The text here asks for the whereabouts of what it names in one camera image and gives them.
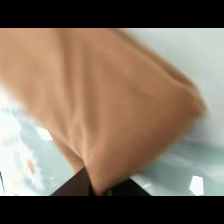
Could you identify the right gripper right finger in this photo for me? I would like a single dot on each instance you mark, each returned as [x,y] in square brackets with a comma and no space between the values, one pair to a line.
[128,188]

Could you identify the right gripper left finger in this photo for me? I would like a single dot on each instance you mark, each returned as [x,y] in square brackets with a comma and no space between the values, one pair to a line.
[76,186]

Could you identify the brown T-shirt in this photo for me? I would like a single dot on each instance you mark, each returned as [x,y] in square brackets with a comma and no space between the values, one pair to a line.
[110,100]

